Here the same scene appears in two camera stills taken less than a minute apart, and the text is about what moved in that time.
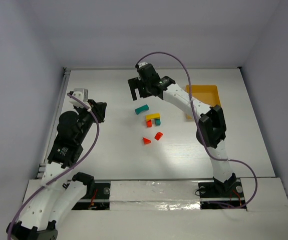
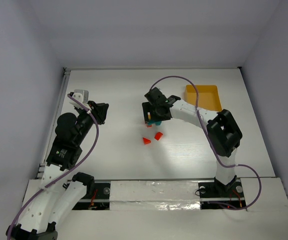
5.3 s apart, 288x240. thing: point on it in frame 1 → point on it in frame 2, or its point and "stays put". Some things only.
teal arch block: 141,109 → 158,122
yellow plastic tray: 207,94 stays put
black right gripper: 138,86 → 147,113
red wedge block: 158,135 stays put
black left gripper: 98,110 stays put
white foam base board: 170,209 stays put
